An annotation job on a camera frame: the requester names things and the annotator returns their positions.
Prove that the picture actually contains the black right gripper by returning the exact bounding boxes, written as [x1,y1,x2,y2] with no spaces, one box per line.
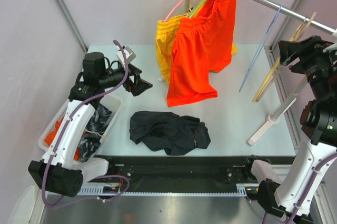
[279,33,337,98]

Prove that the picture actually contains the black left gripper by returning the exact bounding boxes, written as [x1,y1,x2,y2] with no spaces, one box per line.
[98,62,152,96]

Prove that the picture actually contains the dark navy shorts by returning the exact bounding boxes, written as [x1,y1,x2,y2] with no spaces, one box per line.
[129,111,211,156]

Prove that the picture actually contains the blue wire hanger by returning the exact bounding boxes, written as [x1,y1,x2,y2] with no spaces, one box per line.
[239,4,283,92]

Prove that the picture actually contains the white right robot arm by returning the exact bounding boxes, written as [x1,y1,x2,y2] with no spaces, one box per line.
[243,35,336,223]

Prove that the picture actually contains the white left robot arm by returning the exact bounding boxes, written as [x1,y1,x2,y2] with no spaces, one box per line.
[28,47,152,197]

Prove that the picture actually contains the beige wooden hanger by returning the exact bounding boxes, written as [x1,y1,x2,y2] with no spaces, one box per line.
[255,12,318,102]

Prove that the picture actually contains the yellow hanger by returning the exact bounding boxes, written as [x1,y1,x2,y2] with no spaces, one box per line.
[252,27,308,102]

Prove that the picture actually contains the yellow shorts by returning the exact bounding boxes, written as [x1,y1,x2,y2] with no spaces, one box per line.
[155,14,239,85]

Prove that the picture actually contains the orange shorts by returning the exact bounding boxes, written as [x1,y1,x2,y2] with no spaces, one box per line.
[166,0,236,107]

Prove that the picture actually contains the patterned dark clothes in basket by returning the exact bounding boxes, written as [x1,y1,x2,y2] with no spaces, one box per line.
[76,104,113,162]

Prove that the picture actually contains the white plastic basket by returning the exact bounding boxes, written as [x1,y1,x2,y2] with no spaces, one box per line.
[38,100,107,170]

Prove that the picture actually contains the orange cloth in basket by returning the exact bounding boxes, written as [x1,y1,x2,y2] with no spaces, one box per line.
[44,120,80,161]

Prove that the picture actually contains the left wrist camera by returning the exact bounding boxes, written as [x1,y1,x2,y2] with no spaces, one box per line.
[116,46,136,68]

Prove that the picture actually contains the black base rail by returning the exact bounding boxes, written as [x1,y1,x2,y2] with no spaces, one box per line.
[92,155,259,197]

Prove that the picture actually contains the metal clothes rack rail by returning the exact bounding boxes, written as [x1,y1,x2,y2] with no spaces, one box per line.
[234,0,336,44]

